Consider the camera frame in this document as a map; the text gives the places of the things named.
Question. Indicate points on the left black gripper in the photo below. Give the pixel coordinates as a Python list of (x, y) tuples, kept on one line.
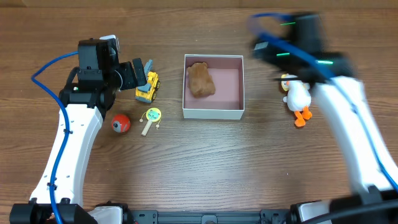
[(138, 72)]

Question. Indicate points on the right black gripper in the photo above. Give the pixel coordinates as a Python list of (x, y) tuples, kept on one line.
[(259, 50)]

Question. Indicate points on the yellow toy crane truck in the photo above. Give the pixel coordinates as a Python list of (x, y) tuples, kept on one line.
[(147, 93)]

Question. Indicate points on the white plush duck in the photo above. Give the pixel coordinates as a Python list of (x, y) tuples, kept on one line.
[(298, 98)]

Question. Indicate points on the brown plush toy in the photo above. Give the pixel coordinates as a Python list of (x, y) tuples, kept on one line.
[(200, 81)]

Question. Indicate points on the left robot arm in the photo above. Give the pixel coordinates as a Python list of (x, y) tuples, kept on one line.
[(89, 92)]

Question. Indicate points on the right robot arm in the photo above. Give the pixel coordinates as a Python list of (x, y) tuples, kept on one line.
[(341, 98)]

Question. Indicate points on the wooden rattle drum toy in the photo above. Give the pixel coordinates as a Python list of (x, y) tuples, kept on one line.
[(152, 115)]

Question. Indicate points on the red ball toy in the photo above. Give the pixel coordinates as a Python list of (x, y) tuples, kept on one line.
[(121, 123)]

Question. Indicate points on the white box with pink interior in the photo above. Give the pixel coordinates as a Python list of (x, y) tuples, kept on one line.
[(228, 102)]

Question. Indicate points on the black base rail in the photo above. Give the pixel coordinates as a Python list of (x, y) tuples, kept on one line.
[(272, 216)]

